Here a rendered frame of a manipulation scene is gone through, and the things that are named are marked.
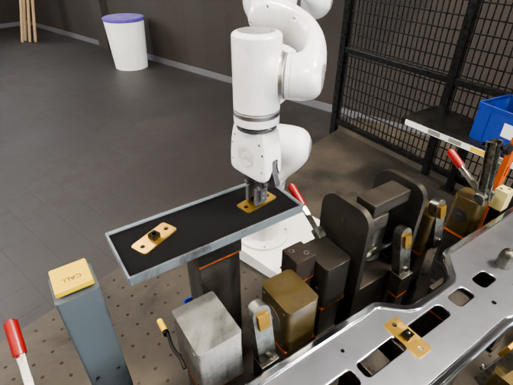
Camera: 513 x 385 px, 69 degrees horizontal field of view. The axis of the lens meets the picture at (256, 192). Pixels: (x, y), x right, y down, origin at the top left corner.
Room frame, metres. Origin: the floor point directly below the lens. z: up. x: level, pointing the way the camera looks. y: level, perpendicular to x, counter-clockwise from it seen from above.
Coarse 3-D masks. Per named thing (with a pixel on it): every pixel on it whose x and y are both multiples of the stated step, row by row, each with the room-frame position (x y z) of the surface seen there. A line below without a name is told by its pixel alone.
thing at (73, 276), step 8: (72, 264) 0.46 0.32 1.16; (80, 264) 0.46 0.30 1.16; (56, 272) 0.44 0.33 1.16; (64, 272) 0.44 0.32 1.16; (72, 272) 0.44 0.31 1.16; (80, 272) 0.44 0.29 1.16; (88, 272) 0.44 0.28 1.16; (56, 280) 0.43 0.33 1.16; (64, 280) 0.43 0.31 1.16; (72, 280) 0.43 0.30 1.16; (80, 280) 0.43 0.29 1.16; (88, 280) 0.43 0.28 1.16; (56, 288) 0.41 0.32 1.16; (64, 288) 0.41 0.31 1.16; (72, 288) 0.41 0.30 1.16; (80, 288) 0.42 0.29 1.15; (56, 296) 0.40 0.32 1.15
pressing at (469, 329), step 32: (512, 224) 0.77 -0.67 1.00; (448, 256) 0.64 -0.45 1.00; (480, 256) 0.65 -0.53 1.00; (448, 288) 0.55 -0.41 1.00; (480, 288) 0.55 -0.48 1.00; (512, 288) 0.55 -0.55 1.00; (352, 320) 0.47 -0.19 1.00; (384, 320) 0.47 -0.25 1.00; (416, 320) 0.47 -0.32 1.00; (448, 320) 0.47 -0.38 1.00; (480, 320) 0.47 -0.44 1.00; (512, 320) 0.47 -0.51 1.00; (320, 352) 0.40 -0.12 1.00; (352, 352) 0.40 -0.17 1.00; (448, 352) 0.40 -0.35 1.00; (480, 352) 0.40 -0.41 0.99; (256, 384) 0.34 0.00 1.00; (288, 384) 0.34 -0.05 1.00; (320, 384) 0.34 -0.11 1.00; (384, 384) 0.34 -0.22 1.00; (416, 384) 0.34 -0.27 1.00
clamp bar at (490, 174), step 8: (488, 144) 0.82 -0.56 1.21; (496, 144) 0.81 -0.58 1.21; (488, 152) 0.81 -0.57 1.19; (496, 152) 0.82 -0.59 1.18; (504, 152) 0.79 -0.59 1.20; (488, 160) 0.81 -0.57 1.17; (496, 160) 0.82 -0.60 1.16; (488, 168) 0.80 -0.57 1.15; (496, 168) 0.81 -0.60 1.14; (480, 176) 0.81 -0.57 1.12; (488, 176) 0.80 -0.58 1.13; (480, 184) 0.80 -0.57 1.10; (488, 184) 0.80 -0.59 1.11; (480, 192) 0.80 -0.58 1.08; (488, 192) 0.81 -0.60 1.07; (488, 200) 0.80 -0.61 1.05
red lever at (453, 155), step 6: (450, 150) 0.90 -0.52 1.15; (450, 156) 0.89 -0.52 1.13; (456, 156) 0.89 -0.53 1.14; (456, 162) 0.88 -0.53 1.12; (462, 162) 0.87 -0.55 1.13; (462, 168) 0.86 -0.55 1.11; (468, 174) 0.85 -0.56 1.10; (468, 180) 0.84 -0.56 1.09; (474, 180) 0.83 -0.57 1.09; (474, 186) 0.82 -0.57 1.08; (486, 198) 0.80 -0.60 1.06
